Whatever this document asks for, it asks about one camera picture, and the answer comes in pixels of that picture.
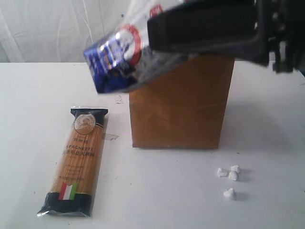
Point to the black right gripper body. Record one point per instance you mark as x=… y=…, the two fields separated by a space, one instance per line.
x=280 y=30

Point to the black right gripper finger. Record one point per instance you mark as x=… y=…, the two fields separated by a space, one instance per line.
x=235 y=29

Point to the small milk carton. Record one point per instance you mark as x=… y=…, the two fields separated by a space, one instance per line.
x=122 y=60

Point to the brown paper bag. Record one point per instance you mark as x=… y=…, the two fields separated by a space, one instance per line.
x=183 y=108

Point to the clear tape scrap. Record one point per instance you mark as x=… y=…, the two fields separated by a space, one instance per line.
x=109 y=137
x=119 y=99

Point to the spaghetti packet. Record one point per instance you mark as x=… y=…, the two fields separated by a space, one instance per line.
x=74 y=186

